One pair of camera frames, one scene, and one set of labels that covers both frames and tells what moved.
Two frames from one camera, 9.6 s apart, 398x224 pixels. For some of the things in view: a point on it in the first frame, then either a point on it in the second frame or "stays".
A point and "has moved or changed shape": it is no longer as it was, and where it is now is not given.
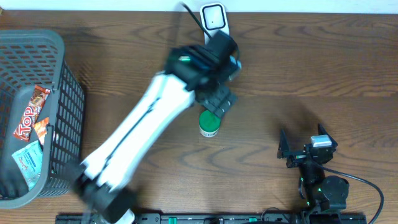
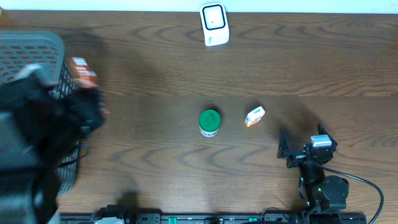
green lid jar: (209, 124) stays
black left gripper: (213, 104) → (89, 112)
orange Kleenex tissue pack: (40, 129) has moved or changed shape
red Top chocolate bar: (31, 112) has moved or changed shape
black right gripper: (284, 147) stays
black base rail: (310, 218) stays
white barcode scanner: (214, 18) stays
